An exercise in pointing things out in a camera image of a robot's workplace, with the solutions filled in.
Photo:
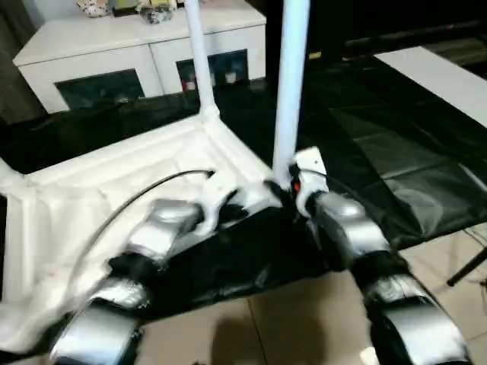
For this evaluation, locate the white plastic table leg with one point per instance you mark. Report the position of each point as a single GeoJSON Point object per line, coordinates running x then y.
{"type": "Point", "coordinates": [199, 57]}
{"type": "Point", "coordinates": [7, 171]}
{"type": "Point", "coordinates": [291, 76]}

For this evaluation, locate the white plastic table top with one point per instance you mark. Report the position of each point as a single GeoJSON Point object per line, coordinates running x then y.
{"type": "Point", "coordinates": [76, 182]}

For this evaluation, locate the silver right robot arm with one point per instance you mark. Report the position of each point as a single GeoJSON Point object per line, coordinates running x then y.
{"type": "Point", "coordinates": [354, 220]}

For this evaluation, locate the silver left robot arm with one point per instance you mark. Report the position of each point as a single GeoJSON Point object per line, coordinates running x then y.
{"type": "Point", "coordinates": [160, 232]}

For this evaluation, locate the black work mat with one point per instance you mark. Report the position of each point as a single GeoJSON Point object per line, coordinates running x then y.
{"type": "Point", "coordinates": [380, 133]}

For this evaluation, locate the white cup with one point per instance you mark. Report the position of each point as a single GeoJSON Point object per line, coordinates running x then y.
{"type": "Point", "coordinates": [229, 78]}

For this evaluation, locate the small yellow box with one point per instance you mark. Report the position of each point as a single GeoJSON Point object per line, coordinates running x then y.
{"type": "Point", "coordinates": [314, 55]}

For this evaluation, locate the white side table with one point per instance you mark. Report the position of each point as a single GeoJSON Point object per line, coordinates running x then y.
{"type": "Point", "coordinates": [437, 80]}

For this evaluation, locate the dark low bench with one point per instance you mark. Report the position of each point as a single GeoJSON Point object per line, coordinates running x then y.
{"type": "Point", "coordinates": [411, 40]}

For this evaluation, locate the white sideboard cabinet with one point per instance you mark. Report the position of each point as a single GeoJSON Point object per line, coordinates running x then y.
{"type": "Point", "coordinates": [95, 42]}

